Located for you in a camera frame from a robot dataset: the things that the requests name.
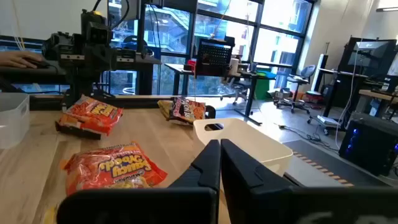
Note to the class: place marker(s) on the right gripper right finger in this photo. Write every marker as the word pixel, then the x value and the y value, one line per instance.
pixel 242 180

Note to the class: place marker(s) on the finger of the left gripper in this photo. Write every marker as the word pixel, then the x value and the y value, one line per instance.
pixel 107 59
pixel 91 59

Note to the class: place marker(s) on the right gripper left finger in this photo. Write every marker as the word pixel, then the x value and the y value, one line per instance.
pixel 202 174

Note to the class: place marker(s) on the red Saucy Noods noodle pack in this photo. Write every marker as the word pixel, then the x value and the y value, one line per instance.
pixel 115 168
pixel 90 113

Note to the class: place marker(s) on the yellow Maruchan noodle pack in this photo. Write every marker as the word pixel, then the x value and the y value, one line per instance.
pixel 163 109

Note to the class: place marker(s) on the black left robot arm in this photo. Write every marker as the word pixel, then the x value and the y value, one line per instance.
pixel 77 87

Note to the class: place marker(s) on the black computer mouse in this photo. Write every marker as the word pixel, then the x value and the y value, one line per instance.
pixel 38 64

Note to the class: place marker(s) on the white opaque plastic bin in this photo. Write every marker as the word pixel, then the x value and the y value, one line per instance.
pixel 248 140

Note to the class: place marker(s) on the dark grey operator desk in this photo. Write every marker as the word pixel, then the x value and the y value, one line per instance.
pixel 31 71

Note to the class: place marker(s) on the person's hand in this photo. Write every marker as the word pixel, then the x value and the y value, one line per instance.
pixel 15 59

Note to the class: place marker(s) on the black table clamp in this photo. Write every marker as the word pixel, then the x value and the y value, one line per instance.
pixel 211 111

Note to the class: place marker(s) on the black office desk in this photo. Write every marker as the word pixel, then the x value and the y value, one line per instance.
pixel 177 67

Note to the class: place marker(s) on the black office chair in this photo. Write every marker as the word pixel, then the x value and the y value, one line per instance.
pixel 241 87

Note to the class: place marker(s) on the clear plastic bin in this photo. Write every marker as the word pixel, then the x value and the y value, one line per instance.
pixel 12 124

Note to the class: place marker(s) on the hazard-striped black floor mat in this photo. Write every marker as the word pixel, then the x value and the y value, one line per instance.
pixel 335 165

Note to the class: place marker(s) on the green bin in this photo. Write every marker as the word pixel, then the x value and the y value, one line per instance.
pixel 264 87

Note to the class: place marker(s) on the black perforated box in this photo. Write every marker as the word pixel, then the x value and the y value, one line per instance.
pixel 214 56

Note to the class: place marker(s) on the grey office chair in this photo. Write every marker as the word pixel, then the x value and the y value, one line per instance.
pixel 306 71

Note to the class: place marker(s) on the black blue-lit computer tower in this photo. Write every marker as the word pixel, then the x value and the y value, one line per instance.
pixel 370 146

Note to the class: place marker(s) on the white upright panel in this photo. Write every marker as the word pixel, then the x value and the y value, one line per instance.
pixel 320 71

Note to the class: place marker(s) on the black monitor on stand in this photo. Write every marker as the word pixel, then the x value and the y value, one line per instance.
pixel 367 56

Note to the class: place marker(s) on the ceiling light strip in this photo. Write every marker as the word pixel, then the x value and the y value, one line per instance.
pixel 388 9

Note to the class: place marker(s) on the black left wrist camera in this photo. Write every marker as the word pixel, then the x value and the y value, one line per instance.
pixel 98 34

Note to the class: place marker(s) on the black aluminium table frame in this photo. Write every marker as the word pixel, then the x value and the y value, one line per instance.
pixel 136 102

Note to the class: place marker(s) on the black window frame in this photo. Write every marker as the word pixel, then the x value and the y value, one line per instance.
pixel 258 37

